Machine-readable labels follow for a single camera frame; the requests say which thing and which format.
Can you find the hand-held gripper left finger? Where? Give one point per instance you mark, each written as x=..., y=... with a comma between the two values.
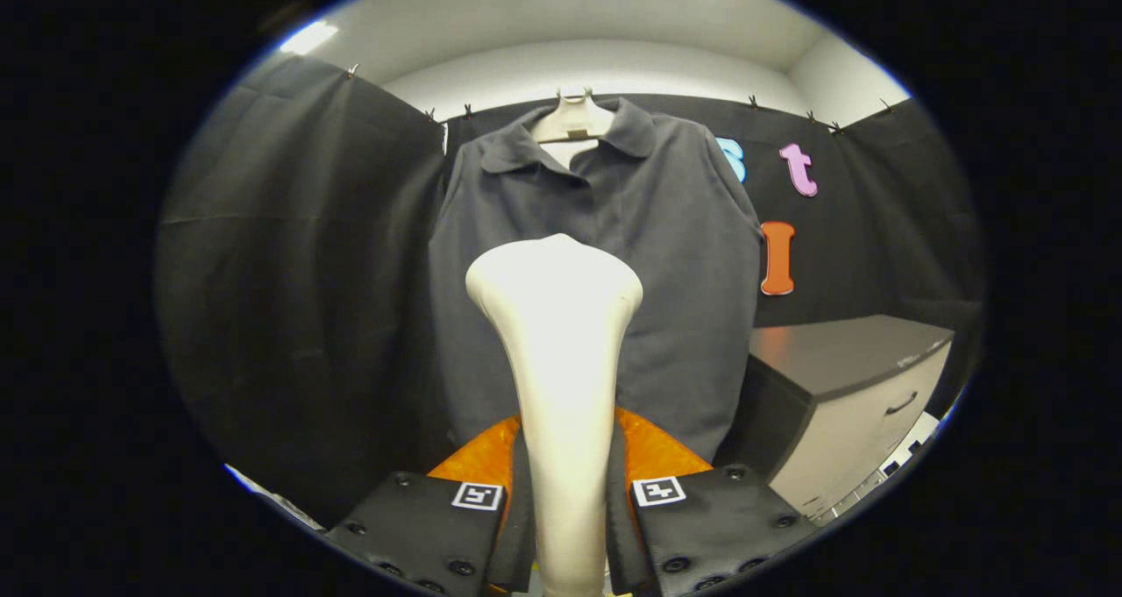
x=521, y=536

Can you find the narrow ceiling light strip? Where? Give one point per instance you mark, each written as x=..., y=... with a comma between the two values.
x=308, y=38

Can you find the dark grey button shirt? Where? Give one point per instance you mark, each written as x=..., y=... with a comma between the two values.
x=684, y=273

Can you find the grey top drawer cabinet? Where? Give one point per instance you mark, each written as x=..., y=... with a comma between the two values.
x=841, y=404

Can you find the black backdrop cloth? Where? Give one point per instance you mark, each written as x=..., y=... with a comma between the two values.
x=298, y=273

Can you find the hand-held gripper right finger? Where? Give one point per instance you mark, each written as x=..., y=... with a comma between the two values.
x=622, y=536

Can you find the cream clothes hanger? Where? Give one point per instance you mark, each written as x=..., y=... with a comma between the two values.
x=571, y=122

